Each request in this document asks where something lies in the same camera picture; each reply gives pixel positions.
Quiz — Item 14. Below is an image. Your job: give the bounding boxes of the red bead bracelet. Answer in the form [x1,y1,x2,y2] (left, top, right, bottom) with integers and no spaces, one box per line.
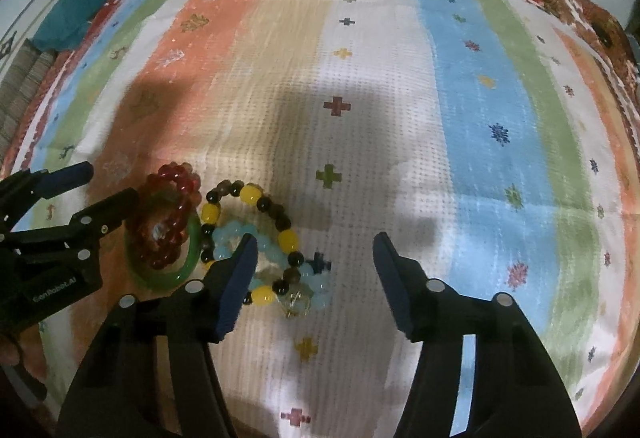
[124,160,203,271]

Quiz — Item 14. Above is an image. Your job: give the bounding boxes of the green jade bangle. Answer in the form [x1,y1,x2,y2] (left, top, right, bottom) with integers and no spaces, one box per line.
[125,213,202,292]

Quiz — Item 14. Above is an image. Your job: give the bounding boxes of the yellow and dark bead bracelet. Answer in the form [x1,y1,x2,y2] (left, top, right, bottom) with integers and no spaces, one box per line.
[199,178,306,308]

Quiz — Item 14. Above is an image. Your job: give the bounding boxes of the light blue bead bracelet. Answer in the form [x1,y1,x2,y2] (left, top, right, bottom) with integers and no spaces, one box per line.
[211,219,334,319]

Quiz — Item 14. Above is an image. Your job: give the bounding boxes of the person's hand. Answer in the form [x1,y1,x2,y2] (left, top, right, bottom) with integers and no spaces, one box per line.
[0,334,24,366]

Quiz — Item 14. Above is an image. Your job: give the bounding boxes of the striped colourful bed cloth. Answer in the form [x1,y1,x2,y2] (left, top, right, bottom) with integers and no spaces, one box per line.
[16,0,639,437]

